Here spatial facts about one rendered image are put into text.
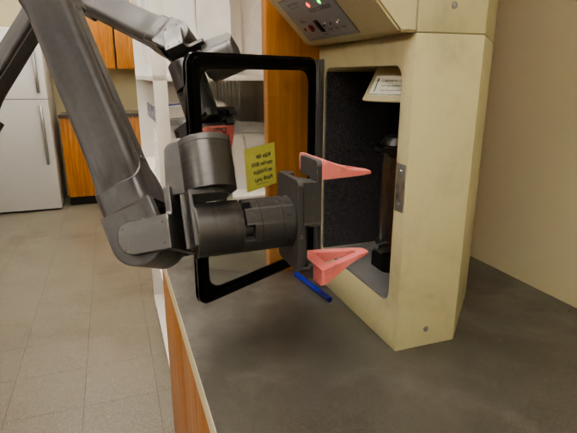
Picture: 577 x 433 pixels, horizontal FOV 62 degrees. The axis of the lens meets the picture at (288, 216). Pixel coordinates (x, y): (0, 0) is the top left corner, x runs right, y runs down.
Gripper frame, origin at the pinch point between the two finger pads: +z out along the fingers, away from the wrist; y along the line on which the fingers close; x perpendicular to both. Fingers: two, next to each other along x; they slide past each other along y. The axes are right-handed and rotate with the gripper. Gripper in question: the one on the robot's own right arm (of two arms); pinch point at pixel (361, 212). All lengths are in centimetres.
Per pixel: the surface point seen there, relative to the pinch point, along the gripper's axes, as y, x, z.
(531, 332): -26.3, 6.1, 36.6
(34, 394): -118, 164, -70
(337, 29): 22.5, 23.9, 8.0
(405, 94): 13.0, 10.3, 12.0
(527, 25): 25, 33, 55
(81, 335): -118, 212, -53
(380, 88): 13.7, 20.8, 14.2
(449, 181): 0.5, 8.7, 19.3
